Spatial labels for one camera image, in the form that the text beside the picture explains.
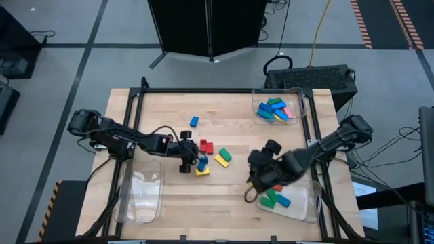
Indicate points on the long green block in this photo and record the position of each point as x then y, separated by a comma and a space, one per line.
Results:
274, 101

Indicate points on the black equipment box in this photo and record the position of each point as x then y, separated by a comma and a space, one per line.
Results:
8, 105

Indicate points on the short blue block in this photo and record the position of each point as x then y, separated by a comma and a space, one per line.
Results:
194, 121

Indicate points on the black hazard-striped floor mat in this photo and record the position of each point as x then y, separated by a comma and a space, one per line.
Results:
68, 210

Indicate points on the long yellow block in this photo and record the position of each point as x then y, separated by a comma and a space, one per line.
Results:
221, 161
280, 119

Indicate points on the black perforated computer case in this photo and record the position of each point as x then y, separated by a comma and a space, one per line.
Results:
310, 79

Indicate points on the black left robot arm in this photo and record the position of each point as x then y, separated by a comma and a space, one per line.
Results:
115, 135

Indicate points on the grey monitor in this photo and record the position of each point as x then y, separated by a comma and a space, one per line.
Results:
428, 152

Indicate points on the short green block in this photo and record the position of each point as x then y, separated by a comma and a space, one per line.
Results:
267, 202

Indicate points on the orange-red triangle block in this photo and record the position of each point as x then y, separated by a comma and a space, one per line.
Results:
278, 188

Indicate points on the yellow arch block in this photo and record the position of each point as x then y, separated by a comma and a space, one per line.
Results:
202, 172

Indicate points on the black aluminium table frame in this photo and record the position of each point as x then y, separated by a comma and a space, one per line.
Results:
203, 90

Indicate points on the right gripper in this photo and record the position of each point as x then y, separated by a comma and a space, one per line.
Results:
274, 169

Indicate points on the white paper sheet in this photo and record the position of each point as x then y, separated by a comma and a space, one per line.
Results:
364, 203

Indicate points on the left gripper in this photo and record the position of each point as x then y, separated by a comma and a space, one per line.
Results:
184, 150

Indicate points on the red bridge block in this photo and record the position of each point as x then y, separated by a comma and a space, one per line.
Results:
203, 145

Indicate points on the black desk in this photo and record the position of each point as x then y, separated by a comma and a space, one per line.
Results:
17, 40

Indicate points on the green cube block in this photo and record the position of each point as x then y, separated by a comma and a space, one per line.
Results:
225, 154

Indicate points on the black folding partition screen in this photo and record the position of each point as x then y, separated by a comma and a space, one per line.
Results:
183, 27

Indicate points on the clear plastic bin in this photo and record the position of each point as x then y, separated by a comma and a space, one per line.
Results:
139, 193
298, 98
301, 203

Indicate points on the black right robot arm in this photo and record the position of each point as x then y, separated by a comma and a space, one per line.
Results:
332, 144

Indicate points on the long pink block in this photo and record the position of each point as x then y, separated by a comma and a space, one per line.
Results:
288, 112

